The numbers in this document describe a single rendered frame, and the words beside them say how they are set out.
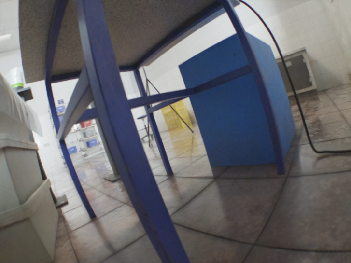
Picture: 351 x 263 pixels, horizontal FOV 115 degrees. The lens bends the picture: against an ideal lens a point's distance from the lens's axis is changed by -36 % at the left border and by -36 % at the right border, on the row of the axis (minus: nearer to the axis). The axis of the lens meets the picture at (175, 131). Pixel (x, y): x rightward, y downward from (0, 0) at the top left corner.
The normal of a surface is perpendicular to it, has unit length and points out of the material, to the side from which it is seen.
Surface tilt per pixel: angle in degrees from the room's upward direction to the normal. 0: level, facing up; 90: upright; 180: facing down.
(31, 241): 96
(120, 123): 90
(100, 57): 90
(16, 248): 96
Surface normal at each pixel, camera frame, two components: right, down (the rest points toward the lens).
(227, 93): -0.69, 0.28
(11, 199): 0.58, -0.01
